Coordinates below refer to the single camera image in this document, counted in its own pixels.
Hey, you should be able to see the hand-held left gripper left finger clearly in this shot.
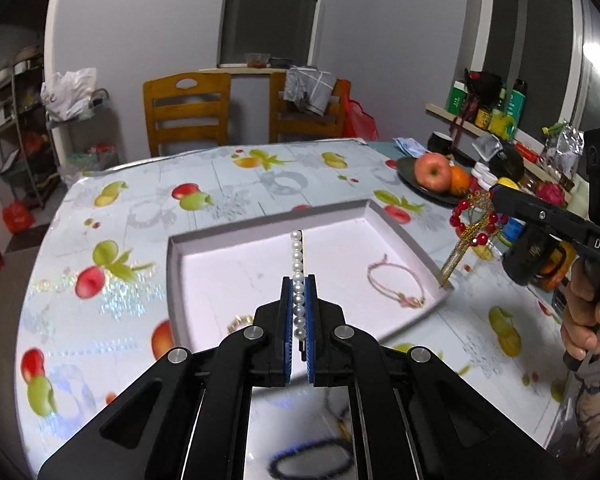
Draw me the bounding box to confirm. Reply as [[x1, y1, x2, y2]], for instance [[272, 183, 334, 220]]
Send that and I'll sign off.
[[37, 276, 301, 480]]

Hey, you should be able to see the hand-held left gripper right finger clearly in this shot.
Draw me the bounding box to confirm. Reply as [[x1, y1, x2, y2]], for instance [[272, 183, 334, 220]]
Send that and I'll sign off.
[[302, 275, 566, 480]]

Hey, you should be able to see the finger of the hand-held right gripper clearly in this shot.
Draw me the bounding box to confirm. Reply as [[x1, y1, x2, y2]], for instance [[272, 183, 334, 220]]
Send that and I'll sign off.
[[489, 182, 588, 235]]

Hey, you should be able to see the white pearl bracelet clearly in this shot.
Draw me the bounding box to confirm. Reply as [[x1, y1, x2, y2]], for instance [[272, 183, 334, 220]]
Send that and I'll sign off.
[[289, 230, 307, 361]]

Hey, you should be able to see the red bead bracelet gold tassel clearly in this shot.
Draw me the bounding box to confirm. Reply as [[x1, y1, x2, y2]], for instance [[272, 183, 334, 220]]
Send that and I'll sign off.
[[437, 191, 502, 291]]

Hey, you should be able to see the grey shallow cardboard tray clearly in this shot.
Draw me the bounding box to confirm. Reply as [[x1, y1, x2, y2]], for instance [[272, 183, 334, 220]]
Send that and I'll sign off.
[[167, 199, 453, 361]]

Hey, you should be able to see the person's right hand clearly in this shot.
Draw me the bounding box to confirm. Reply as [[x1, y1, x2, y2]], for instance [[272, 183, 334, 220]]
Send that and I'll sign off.
[[560, 259, 600, 362]]

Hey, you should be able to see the pink dragon fruit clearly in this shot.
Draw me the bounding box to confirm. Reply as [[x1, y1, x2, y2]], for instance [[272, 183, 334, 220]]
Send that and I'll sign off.
[[534, 182, 567, 207]]

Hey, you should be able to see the yellow cap bottle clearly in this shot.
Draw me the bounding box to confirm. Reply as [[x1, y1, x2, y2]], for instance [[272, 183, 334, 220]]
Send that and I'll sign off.
[[499, 215, 529, 262]]

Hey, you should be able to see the silver foil bag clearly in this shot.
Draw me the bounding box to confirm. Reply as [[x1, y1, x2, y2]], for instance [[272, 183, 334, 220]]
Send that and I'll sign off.
[[541, 122, 584, 182]]

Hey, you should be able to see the black mug gold print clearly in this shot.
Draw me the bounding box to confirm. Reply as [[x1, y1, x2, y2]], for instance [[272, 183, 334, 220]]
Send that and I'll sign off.
[[502, 222, 563, 287]]

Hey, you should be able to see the black pouch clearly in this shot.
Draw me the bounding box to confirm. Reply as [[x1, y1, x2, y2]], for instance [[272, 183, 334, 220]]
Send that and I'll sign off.
[[489, 140, 527, 182]]

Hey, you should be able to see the white medicine bottle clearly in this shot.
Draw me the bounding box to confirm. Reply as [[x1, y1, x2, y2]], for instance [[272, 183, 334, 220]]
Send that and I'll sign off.
[[472, 162, 499, 191]]

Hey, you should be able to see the orange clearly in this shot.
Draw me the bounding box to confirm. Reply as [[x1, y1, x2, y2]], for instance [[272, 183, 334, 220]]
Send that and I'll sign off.
[[447, 165, 472, 196]]

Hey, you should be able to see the yellow jar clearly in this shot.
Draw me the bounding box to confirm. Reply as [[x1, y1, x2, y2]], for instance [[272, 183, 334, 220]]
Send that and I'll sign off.
[[487, 112, 516, 141]]

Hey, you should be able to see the red apple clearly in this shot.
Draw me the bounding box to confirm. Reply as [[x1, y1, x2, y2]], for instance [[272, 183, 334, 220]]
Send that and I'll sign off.
[[413, 152, 454, 194]]

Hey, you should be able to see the green bottle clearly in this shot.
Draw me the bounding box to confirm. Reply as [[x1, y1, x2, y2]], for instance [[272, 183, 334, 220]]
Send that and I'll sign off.
[[504, 78, 529, 129]]

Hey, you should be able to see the black cup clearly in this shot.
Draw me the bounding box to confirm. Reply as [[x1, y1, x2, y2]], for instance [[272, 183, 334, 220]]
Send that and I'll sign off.
[[427, 131, 455, 155]]

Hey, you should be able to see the dark plate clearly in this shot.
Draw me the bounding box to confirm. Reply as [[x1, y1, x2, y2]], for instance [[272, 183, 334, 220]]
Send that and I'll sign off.
[[396, 156, 477, 206]]

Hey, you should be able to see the green box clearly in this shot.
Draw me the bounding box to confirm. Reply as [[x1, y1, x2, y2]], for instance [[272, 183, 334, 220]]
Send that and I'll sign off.
[[447, 80, 469, 114]]

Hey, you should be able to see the blue cloth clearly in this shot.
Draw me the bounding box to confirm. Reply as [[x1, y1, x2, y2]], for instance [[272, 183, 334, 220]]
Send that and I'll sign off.
[[392, 136, 426, 159]]

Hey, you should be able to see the wooden chair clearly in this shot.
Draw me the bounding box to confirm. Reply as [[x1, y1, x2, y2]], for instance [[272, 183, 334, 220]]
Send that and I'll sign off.
[[142, 72, 232, 158], [269, 71, 354, 144]]

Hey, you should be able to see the red plastic bag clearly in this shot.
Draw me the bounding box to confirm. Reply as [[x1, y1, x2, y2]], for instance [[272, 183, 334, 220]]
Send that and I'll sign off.
[[342, 99, 380, 141]]

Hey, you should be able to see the grey checked cloth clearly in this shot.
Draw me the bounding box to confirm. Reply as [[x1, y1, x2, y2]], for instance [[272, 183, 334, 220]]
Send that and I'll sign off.
[[282, 65, 337, 116]]

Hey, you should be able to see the small red bag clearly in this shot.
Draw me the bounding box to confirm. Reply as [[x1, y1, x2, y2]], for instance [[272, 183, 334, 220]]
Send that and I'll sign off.
[[2, 201, 35, 234]]

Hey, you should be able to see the white plastic bag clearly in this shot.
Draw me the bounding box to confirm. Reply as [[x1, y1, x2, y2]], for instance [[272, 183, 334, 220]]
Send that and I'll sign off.
[[40, 67, 99, 122]]

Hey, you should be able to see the metal storage rack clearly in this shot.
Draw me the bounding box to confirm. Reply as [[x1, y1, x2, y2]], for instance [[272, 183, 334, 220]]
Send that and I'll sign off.
[[0, 46, 62, 211]]

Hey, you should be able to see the pink cord bracelet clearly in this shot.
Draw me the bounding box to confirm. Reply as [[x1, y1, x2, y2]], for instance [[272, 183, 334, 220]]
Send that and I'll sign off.
[[367, 256, 426, 309]]

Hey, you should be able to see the small black bead bracelet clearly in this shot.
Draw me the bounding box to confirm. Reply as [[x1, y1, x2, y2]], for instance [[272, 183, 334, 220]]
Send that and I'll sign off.
[[269, 437, 354, 479]]

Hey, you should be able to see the wire cart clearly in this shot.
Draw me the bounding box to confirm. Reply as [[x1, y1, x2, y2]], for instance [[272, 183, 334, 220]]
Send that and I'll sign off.
[[45, 88, 124, 187]]

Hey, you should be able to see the window with white frame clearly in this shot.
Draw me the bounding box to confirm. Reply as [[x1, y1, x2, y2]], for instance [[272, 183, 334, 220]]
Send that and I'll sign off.
[[217, 0, 327, 69]]

